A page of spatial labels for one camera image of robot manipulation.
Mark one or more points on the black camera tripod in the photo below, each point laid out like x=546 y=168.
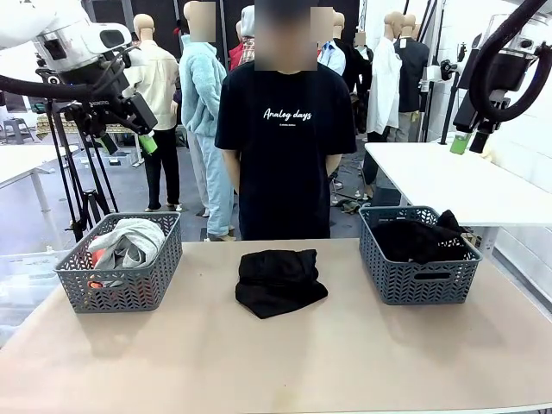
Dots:
x=86 y=207

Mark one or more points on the grey top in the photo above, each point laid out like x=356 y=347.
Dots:
x=138 y=241

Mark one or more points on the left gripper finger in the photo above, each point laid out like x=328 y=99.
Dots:
x=148 y=142
x=108 y=144

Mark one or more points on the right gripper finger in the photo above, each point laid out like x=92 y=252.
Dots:
x=479 y=141
x=459 y=143

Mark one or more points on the mannequin in black suit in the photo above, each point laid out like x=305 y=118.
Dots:
x=358 y=69

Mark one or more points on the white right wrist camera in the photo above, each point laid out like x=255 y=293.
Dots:
x=437 y=73

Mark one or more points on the mannequin in light blue fleece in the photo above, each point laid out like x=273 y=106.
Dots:
x=202 y=95

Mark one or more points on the mannequin in cream jacket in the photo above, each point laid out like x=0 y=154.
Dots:
x=168 y=77

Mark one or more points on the mannequin in black jacket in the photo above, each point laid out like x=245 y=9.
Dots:
x=414 y=69

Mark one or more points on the black jeans with pocket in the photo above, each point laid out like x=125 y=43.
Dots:
x=414 y=241

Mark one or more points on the mannequin in red top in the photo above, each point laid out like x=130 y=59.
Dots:
x=235 y=56

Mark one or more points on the grey plastic woven basket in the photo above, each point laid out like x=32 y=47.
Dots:
x=422 y=284
x=121 y=289

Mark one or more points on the black leaning stand poles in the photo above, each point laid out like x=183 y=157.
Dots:
x=431 y=26

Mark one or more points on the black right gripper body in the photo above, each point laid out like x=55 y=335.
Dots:
x=487 y=108

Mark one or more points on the mannequin in light blue shirt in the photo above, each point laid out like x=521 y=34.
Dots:
x=332 y=56

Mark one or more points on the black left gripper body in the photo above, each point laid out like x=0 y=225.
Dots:
x=116 y=112

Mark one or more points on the grey step stool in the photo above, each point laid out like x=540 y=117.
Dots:
x=17 y=129

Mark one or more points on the mannequin in white shirt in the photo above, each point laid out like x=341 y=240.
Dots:
x=384 y=86

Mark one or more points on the table with patterned cloth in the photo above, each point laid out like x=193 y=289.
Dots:
x=43 y=127

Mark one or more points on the black light stand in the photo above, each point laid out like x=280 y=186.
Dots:
x=448 y=112

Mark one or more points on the person in black t-shirt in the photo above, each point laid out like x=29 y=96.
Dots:
x=284 y=172

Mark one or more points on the white table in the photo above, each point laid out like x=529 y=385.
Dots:
x=453 y=185
x=21 y=161

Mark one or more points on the mannequin in plaid hooded shirt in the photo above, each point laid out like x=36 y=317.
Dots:
x=246 y=30

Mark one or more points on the black folded garment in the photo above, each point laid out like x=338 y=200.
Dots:
x=280 y=284

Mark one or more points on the orange printed top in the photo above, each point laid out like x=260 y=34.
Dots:
x=100 y=259

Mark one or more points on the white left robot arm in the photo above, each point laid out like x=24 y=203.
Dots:
x=26 y=17

